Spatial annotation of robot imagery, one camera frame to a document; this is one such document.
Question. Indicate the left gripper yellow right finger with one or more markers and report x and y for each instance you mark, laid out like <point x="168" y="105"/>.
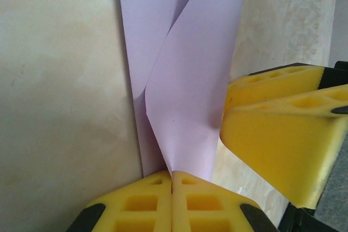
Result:
<point x="206" y="210"/>

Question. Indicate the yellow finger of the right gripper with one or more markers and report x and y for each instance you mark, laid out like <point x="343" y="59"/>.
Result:
<point x="272" y="139"/>
<point x="272" y="85"/>

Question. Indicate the lilac cloth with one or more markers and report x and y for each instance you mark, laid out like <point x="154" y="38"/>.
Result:
<point x="185" y="93"/>

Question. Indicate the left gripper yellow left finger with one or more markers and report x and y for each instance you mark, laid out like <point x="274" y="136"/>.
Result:
<point x="136" y="210"/>

